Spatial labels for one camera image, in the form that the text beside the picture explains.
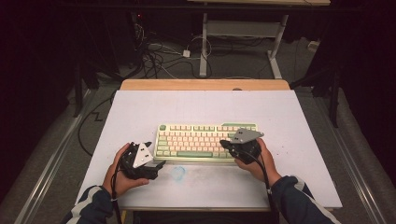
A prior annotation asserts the white table cover sheet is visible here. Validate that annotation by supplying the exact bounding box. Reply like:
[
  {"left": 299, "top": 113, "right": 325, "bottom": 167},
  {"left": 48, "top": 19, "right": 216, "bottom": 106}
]
[{"left": 76, "top": 90, "right": 344, "bottom": 210}]

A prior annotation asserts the person's right hand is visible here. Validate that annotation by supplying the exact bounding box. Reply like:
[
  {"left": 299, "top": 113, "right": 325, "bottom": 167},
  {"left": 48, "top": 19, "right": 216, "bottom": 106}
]
[{"left": 233, "top": 138, "right": 283, "bottom": 188}]

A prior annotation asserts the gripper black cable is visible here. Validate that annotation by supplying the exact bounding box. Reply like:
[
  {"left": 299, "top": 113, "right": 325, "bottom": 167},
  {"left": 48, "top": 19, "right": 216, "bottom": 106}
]
[
  {"left": 247, "top": 150, "right": 279, "bottom": 224},
  {"left": 110, "top": 155, "right": 123, "bottom": 224}
]

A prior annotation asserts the green and cream keyboard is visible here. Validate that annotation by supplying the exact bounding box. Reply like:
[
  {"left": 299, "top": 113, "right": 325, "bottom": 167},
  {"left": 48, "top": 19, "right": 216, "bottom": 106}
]
[{"left": 153, "top": 122, "right": 260, "bottom": 163}]

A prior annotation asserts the aluminium floor rail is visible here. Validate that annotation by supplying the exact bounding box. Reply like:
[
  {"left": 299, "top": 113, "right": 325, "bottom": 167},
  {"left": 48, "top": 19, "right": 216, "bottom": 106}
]
[
  {"left": 311, "top": 90, "right": 389, "bottom": 224},
  {"left": 13, "top": 90, "right": 94, "bottom": 224}
]

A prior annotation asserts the black floor cable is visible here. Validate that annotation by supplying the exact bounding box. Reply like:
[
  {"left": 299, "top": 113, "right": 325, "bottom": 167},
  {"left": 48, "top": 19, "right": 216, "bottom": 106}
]
[{"left": 77, "top": 90, "right": 118, "bottom": 157}]

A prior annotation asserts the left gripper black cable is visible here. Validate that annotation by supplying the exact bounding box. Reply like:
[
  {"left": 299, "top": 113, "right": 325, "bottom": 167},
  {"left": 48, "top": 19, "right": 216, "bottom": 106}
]
[{"left": 110, "top": 155, "right": 123, "bottom": 224}]

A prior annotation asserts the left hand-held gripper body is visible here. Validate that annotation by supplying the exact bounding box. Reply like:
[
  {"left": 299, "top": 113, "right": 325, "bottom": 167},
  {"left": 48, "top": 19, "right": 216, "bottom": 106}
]
[{"left": 120, "top": 141, "right": 158, "bottom": 181}]

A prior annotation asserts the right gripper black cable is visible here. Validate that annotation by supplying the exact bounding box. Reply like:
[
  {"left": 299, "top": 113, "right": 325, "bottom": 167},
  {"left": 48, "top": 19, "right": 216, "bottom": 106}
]
[{"left": 247, "top": 150, "right": 279, "bottom": 224}]

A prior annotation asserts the white metal desk frame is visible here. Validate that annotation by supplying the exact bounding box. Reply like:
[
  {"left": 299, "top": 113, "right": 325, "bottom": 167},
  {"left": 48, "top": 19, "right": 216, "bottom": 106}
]
[{"left": 199, "top": 12, "right": 289, "bottom": 80}]

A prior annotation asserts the bundle of floor cables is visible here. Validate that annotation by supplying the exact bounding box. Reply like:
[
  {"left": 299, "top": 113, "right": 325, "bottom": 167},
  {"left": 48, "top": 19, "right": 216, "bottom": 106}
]
[{"left": 134, "top": 21, "right": 213, "bottom": 80}]

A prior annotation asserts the person's left hand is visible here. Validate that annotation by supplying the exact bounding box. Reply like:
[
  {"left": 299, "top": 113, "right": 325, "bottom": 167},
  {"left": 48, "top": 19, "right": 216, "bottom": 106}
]
[{"left": 102, "top": 143, "right": 150, "bottom": 199}]

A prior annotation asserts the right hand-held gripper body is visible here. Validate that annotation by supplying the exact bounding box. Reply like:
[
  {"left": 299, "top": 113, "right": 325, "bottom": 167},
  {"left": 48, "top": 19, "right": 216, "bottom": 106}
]
[{"left": 230, "top": 128, "right": 265, "bottom": 165}]

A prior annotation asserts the black metal stand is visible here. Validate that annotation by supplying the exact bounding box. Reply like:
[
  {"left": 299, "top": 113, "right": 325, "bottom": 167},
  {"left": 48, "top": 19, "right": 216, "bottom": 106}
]
[
  {"left": 290, "top": 64, "right": 341, "bottom": 129},
  {"left": 73, "top": 62, "right": 94, "bottom": 119}
]

